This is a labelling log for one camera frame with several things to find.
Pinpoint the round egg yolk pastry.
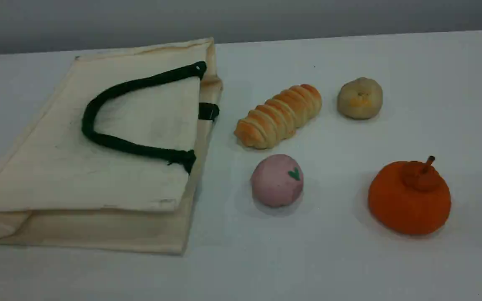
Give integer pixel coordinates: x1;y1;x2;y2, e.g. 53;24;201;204
336;77;384;120

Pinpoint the pink bun with green leaf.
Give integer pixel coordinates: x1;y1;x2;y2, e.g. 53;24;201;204
250;154;304;208

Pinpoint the ridged golden bread roll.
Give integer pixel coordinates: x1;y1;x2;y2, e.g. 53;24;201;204
233;84;323;150

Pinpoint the orange persimmon toy with stem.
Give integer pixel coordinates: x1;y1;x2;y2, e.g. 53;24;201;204
368;156;452;236

